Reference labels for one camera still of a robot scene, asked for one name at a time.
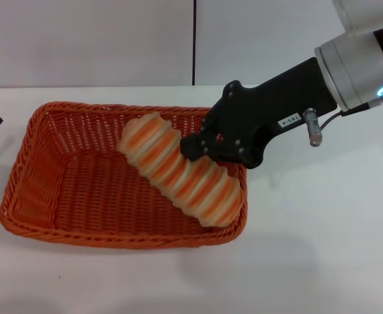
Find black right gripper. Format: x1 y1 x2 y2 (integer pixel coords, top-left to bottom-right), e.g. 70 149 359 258
180 56 339 170

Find orange striped bread roll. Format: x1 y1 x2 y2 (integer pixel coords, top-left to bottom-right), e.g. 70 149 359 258
117 111 242 228

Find orange woven plastic basket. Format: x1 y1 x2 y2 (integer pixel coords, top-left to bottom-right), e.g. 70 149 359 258
0 101 248 251

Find silver cylindrical cable connector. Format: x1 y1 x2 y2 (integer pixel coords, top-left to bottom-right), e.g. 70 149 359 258
302 107 325 147

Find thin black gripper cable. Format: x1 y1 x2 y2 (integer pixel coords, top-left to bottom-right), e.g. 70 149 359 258
318 97 383 131

